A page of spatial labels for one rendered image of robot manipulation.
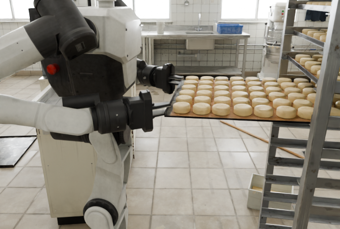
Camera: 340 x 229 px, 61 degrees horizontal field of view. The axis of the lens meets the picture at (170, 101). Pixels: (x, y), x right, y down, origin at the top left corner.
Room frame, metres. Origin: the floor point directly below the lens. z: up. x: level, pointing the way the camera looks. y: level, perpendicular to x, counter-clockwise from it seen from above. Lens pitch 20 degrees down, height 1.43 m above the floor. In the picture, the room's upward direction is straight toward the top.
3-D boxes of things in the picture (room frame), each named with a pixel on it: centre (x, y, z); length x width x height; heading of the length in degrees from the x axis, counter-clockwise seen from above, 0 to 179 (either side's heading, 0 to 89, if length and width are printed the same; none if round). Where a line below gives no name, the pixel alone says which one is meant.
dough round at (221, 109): (0.75, -0.14, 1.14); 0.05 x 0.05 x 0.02
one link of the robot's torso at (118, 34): (0.97, 0.26, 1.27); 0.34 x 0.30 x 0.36; 171
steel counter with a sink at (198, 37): (5.13, 0.38, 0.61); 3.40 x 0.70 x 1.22; 89
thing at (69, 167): (1.86, 0.64, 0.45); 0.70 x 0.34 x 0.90; 5
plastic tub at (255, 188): (1.75, -0.73, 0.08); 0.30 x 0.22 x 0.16; 67
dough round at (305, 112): (0.71, -0.37, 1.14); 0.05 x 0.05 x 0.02
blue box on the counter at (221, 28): (5.11, -1.04, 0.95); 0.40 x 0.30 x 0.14; 92
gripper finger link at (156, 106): (0.78, 0.03, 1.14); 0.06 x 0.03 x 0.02; 110
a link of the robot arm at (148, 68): (1.15, 0.04, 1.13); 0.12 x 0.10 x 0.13; 50
